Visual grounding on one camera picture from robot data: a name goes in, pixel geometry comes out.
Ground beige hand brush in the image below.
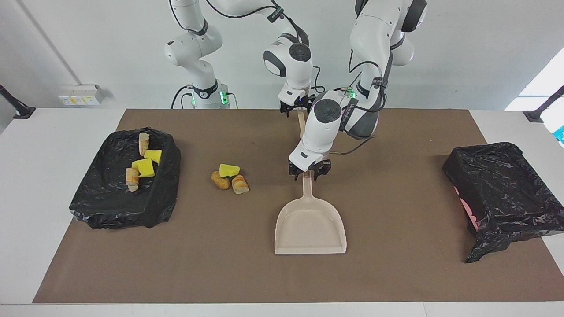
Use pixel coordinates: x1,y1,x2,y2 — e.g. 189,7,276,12
297,110,308,146

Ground striped bread roll piece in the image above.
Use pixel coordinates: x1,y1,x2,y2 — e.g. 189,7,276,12
231,174,250,195

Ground beige plastic dustpan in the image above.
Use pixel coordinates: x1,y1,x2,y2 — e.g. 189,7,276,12
274,171,348,256

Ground brown bread nugget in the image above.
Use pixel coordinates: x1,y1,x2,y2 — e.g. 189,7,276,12
211,171,231,191

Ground notched yellow sponge piece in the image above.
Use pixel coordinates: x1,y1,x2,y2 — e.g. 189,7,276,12
131,158,156,178

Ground black bag lined pink bin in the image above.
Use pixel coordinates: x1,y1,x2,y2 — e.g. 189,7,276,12
442,141,564,264

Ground brown table mat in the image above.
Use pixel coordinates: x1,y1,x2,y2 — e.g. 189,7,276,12
32,109,564,304

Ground black clamp stand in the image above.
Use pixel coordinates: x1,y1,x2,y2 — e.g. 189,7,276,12
523,85,564,123
0,84,37,120

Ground white blue packet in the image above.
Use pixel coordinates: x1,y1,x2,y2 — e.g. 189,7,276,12
541,108,564,148

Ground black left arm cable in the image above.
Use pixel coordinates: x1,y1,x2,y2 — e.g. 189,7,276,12
328,48,393,155

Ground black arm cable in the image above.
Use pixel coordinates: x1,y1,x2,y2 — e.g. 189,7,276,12
328,48,393,155
205,0,324,95

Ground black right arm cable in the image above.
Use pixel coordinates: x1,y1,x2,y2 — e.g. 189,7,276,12
205,0,324,95

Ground black right base cable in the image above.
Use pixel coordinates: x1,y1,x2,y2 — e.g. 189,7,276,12
171,85,194,110

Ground white yellow wall socket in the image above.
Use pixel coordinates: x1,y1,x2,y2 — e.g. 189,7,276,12
58,85,105,106

